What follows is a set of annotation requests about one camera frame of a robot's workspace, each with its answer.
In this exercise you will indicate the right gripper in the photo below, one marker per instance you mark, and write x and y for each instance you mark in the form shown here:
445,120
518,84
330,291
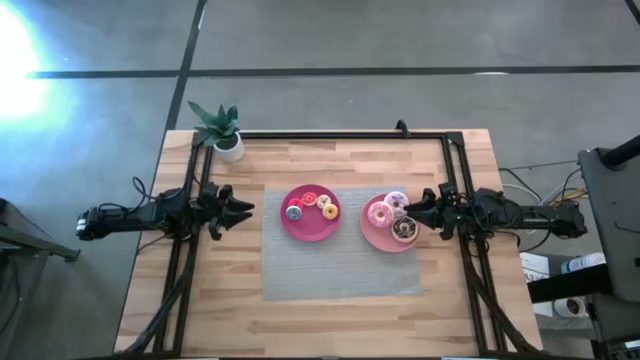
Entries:
452,215

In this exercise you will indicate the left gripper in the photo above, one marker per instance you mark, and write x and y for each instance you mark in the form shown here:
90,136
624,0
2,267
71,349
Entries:
212,210

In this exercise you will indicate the small orange-red frosted toy donut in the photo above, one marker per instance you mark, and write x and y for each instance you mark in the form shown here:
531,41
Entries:
304,198

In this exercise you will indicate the small white frosted toy donut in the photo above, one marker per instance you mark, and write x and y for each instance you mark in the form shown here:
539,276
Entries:
319,200

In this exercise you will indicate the small yellow frosted toy donut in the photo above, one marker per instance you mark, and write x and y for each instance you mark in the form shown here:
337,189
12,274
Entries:
325,212

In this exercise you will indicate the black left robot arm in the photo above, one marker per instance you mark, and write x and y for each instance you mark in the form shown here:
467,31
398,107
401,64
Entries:
130,217

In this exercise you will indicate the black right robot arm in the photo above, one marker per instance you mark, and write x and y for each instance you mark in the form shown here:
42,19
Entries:
540,217

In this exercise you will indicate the pink round plate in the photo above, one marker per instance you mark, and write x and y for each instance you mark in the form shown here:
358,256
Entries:
375,237

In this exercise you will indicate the green plant in white pot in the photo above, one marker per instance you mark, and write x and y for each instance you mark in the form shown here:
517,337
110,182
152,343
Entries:
230,147

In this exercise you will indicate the magenta round plate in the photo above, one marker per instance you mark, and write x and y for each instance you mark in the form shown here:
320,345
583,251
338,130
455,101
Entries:
312,230

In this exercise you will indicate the small black clamp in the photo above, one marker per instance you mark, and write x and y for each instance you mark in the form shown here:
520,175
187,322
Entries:
401,127

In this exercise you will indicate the grey woven placemat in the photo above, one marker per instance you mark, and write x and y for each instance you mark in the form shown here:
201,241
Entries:
325,275

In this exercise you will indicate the white cardboard box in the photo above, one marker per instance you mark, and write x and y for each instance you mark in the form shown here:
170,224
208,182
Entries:
534,267

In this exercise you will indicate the black shelf board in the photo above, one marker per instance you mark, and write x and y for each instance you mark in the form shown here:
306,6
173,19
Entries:
570,286

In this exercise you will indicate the white bottle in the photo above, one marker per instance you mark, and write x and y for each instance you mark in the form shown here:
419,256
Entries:
582,261

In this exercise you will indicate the white tape roll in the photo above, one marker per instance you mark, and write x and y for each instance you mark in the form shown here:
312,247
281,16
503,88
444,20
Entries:
564,306

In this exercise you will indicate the grey cart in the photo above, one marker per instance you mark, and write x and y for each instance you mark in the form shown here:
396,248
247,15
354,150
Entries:
615,225

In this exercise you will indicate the black pole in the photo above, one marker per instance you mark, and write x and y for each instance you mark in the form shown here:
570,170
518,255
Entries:
620,152

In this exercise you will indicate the black stand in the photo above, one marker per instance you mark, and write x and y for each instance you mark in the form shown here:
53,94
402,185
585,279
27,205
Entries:
30,242

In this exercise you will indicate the black aluminium table frame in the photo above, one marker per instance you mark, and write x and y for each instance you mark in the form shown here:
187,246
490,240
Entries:
350,135

